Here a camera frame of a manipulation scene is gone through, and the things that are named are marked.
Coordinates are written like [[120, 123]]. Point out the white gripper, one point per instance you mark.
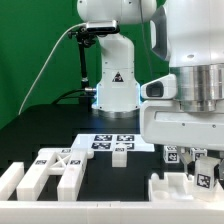
[[162, 122]]

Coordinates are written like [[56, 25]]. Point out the white chair seat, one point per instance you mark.
[[178, 187]]

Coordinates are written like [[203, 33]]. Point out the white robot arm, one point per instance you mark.
[[184, 108]]

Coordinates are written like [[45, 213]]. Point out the white tagged cube right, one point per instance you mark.
[[196, 153]]

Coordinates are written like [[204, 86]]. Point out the white tagged cube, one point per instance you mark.
[[196, 153], [170, 154]]

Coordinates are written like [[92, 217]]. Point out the white tagged cube left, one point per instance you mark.
[[170, 154]]

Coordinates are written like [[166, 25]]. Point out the white U-shaped fence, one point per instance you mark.
[[54, 212]]

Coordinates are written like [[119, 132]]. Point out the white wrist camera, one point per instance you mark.
[[162, 88]]

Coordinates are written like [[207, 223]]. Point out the white marker base plate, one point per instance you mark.
[[108, 142]]

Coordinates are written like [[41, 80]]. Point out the white chair back frame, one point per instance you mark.
[[70, 164]]

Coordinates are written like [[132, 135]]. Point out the black camera stand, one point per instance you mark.
[[84, 40]]

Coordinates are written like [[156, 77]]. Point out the white rear camera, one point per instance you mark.
[[102, 26]]

